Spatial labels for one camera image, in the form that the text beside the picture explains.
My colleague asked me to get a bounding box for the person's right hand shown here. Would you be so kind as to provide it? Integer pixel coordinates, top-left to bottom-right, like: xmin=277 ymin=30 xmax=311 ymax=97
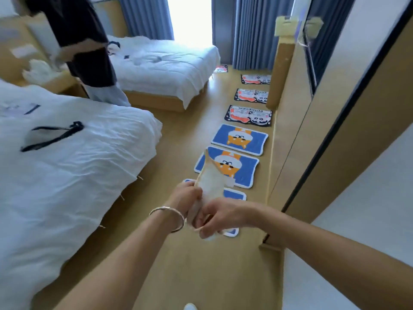
xmin=194 ymin=197 xmax=259 ymax=239

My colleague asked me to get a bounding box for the person's left hand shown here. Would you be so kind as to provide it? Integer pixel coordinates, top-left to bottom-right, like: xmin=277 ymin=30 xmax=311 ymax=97
xmin=165 ymin=181 xmax=203 ymax=224

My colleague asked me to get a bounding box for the clear plastic bag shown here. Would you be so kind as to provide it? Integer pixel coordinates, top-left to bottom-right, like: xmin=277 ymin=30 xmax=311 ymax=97
xmin=186 ymin=149 xmax=235 ymax=241

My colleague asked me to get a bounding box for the person's left forearm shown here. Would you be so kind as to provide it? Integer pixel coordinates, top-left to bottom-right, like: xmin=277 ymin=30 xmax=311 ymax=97
xmin=52 ymin=207 xmax=184 ymax=310

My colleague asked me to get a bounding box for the person's right forearm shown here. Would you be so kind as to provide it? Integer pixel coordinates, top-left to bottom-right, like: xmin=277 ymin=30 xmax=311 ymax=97
xmin=252 ymin=203 xmax=413 ymax=310

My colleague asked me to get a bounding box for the blue cartoon dog mat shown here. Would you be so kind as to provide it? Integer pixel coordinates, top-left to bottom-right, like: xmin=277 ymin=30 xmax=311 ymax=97
xmin=211 ymin=123 xmax=269 ymax=157
xmin=183 ymin=179 xmax=247 ymax=238
xmin=194 ymin=146 xmax=260 ymax=189

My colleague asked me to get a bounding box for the white duvet bed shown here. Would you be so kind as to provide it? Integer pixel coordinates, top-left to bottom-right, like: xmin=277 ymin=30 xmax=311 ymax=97
xmin=105 ymin=35 xmax=221 ymax=113
xmin=0 ymin=79 xmax=163 ymax=310

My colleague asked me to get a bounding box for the wooden desk panel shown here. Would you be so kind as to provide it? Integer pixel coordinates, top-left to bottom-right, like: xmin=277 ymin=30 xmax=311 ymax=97
xmin=266 ymin=15 xmax=299 ymax=111

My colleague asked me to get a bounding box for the blue grey curtain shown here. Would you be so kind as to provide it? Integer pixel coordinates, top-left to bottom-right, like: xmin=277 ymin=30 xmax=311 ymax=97
xmin=117 ymin=0 xmax=175 ymax=41
xmin=212 ymin=0 xmax=296 ymax=71

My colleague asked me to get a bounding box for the silver bangle bracelet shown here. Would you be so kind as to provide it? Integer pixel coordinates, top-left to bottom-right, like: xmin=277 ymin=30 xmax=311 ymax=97
xmin=149 ymin=206 xmax=186 ymax=233

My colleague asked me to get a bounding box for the black strap eye mask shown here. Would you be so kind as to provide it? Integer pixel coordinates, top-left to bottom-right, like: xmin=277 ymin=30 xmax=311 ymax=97
xmin=20 ymin=121 xmax=85 ymax=153

